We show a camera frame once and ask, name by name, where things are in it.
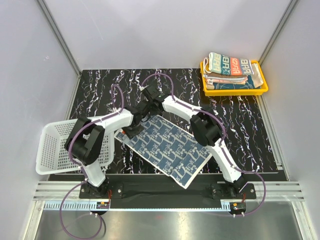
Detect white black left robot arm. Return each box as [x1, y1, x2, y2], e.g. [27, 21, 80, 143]
[64, 103, 150, 198]

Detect aluminium frame rail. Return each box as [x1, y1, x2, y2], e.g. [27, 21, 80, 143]
[33, 181, 304, 202]

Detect striped rabbit text towel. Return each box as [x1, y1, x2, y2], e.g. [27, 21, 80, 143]
[205, 52, 254, 76]

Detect pink white rabbit towel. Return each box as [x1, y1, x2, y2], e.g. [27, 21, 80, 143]
[205, 77, 248, 85]

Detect orange connector box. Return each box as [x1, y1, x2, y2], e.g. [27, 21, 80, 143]
[230, 202, 247, 214]
[96, 201, 110, 209]

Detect left orange connector box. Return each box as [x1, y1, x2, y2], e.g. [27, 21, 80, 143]
[96, 201, 110, 209]

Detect white plastic laundry basket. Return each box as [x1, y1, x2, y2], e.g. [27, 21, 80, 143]
[35, 119, 115, 175]

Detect right orange connector box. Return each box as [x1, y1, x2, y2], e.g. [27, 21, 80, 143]
[230, 202, 247, 214]

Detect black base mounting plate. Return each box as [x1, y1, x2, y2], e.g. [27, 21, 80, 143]
[79, 173, 257, 200]

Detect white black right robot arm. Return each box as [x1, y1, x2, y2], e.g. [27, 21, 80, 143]
[140, 85, 247, 199]

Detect yellow plastic tray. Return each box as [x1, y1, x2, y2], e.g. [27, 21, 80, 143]
[200, 60, 269, 97]

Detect blue white patterned towel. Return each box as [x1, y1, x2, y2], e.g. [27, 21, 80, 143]
[115, 115, 212, 189]

